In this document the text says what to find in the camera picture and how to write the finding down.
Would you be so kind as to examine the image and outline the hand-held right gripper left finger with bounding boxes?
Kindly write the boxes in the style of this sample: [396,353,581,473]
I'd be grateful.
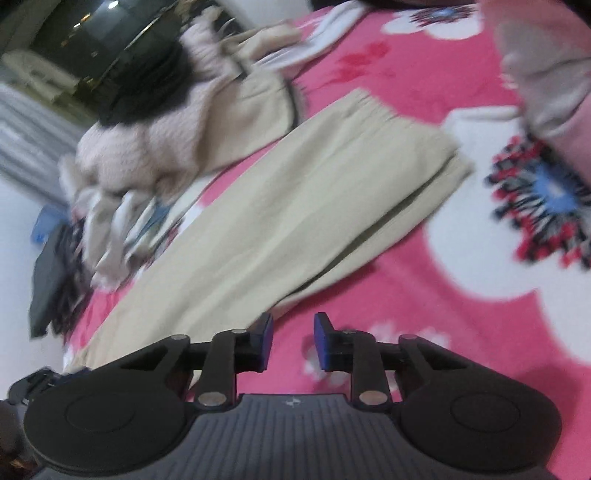
[120,313,274,409]

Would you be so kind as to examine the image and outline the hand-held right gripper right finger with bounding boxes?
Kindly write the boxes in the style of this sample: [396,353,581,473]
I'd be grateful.
[314,313,472,409]

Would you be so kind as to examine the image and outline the beige pants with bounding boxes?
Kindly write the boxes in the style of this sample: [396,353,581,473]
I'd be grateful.
[69,90,476,370]

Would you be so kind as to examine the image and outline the dark clothes pile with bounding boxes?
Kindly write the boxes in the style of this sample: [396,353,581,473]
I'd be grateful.
[28,222,95,340]

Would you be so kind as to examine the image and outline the pink floral blanket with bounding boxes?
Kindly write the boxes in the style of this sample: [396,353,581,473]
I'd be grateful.
[62,0,591,480]

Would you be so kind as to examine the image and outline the blue box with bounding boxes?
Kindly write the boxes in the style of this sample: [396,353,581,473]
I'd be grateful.
[30,205,62,245]

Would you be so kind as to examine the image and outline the white crumpled cloth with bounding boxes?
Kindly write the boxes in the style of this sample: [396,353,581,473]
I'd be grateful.
[58,154,185,289]

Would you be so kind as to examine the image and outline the pink white checkered knit garment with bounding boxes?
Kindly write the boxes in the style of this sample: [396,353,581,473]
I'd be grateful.
[74,21,245,197]

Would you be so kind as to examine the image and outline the cream garment with dark trim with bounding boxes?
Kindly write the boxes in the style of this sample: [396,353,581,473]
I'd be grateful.
[198,23,308,178]

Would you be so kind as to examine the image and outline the grey curtain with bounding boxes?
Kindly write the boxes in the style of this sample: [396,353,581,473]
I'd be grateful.
[0,83,90,206]

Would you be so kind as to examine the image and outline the black garment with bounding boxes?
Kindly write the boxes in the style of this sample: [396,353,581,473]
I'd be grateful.
[99,46,197,127]

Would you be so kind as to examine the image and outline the dark window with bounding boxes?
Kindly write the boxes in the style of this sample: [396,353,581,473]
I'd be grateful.
[28,0,185,95]

